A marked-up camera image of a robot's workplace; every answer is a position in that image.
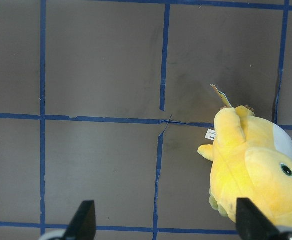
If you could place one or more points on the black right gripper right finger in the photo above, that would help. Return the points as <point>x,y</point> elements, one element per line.
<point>251,224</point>

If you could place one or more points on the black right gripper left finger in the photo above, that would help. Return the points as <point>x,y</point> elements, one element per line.
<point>83,224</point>

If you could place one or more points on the yellow plush toy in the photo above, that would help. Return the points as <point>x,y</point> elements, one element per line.
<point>251,158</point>

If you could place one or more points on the paper hang tag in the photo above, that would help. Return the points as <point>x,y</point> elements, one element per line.
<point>222,96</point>

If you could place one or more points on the brown paper table cover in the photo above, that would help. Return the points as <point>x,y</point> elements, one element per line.
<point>108,100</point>

